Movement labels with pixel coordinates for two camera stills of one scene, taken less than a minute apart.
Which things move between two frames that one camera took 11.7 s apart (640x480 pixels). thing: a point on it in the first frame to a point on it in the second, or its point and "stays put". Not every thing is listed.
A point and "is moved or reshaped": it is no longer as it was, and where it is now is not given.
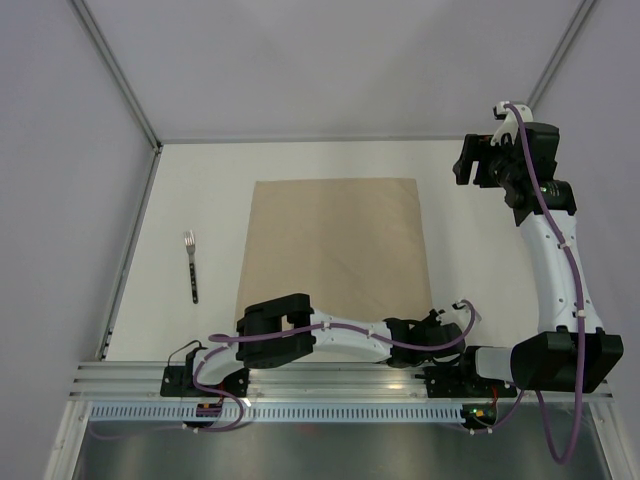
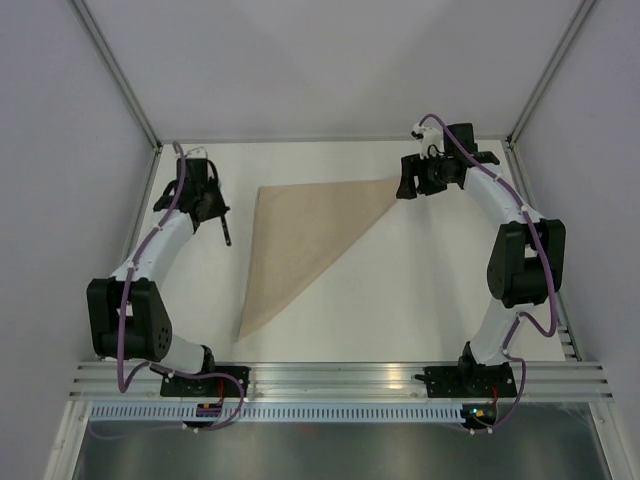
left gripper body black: [429, 322] to [214, 201]
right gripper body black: [505, 166] to [433, 175]
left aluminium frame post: [118, 73] stays put
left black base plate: [178, 381] stays put
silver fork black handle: [189, 238] to [226, 232]
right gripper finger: [476, 148] to [407, 188]
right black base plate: [462, 382] stays put
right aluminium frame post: [559, 53] stays put
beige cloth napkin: [356, 249] is moved or reshaped
